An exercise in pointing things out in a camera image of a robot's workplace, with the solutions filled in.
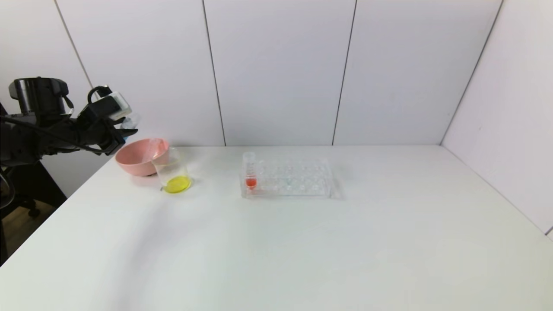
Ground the test tube with blue pigment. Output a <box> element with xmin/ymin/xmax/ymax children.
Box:
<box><xmin>122</xmin><ymin>113</ymin><xmax>141</xmax><ymax>138</ymax></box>

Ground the test tube with red pigment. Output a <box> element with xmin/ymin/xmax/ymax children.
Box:
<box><xmin>243</xmin><ymin>151</ymin><xmax>258</xmax><ymax>191</ymax></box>

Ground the clear plastic test tube rack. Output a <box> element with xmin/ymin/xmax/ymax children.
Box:
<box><xmin>240</xmin><ymin>157</ymin><xmax>332</xmax><ymax>199</ymax></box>

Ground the clear glass beaker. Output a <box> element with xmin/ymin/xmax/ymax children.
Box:
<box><xmin>152</xmin><ymin>148</ymin><xmax>192</xmax><ymax>194</ymax></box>

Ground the pink bowl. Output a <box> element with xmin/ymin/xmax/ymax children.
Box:
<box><xmin>115</xmin><ymin>138</ymin><xmax>170</xmax><ymax>177</ymax></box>

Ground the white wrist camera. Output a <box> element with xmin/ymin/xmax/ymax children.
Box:
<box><xmin>78</xmin><ymin>86</ymin><xmax>133</xmax><ymax>122</ymax></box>

